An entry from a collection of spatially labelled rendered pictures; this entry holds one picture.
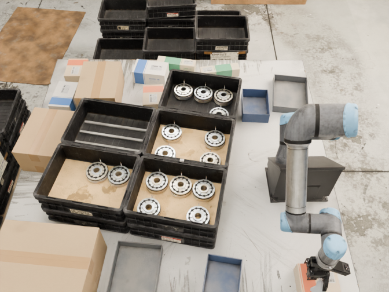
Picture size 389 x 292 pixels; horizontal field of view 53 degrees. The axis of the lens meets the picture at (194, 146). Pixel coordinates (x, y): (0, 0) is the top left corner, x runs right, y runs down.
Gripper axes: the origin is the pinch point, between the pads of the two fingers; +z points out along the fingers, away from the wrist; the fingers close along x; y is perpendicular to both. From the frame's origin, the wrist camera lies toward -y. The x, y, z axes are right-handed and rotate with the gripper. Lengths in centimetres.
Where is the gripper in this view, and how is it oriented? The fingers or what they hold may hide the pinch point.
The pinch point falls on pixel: (318, 278)
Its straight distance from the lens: 179.1
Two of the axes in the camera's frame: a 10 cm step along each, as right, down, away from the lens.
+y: -10.0, 0.0, 0.1
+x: 0.0, 7.9, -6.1
